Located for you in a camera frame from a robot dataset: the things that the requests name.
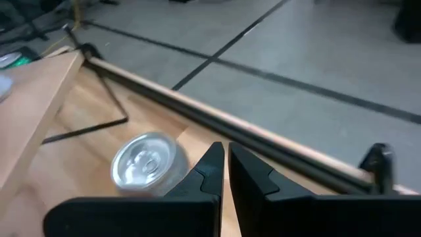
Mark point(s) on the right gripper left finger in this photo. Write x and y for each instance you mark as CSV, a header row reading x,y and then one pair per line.
x,y
148,217

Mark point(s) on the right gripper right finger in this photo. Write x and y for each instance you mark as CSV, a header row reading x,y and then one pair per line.
x,y
312,217

